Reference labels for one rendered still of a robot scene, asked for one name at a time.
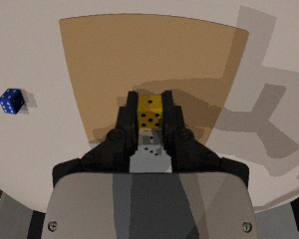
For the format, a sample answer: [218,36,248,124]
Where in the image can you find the yellow die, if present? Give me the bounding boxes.
[137,95,163,128]

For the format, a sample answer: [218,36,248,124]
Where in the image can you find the tan mat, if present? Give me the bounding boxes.
[59,14,249,146]

